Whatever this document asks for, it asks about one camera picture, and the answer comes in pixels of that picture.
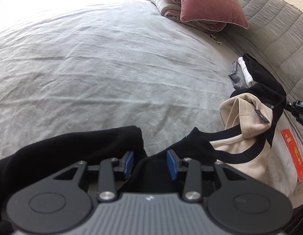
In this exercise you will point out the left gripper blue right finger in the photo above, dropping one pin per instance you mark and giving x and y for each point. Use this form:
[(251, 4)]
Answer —
[(188, 172)]

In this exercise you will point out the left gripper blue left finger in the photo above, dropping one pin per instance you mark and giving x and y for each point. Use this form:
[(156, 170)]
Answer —
[(111, 171)]

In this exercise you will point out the beige black bear sweatshirt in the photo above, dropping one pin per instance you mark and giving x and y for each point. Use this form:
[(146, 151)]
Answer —
[(50, 187)]

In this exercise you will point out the folded black garment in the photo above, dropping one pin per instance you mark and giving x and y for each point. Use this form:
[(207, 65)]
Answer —
[(261, 75)]

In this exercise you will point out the red booklet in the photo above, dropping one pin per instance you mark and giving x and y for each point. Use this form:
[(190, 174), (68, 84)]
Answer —
[(294, 152)]

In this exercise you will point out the folded white garment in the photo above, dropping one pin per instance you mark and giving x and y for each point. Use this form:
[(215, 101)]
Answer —
[(248, 77)]

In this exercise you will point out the folded grey sweater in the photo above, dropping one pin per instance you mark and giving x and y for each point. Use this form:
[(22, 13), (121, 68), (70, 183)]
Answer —
[(236, 76)]

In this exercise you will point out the grey quilted headboard cover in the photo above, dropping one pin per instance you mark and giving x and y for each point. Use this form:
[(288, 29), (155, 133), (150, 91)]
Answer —
[(274, 38)]

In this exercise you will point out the pink velvet pillow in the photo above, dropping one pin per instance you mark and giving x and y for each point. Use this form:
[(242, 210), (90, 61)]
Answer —
[(221, 11)]

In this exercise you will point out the folded grey pink quilt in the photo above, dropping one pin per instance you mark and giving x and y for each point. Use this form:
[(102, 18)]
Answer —
[(171, 9)]

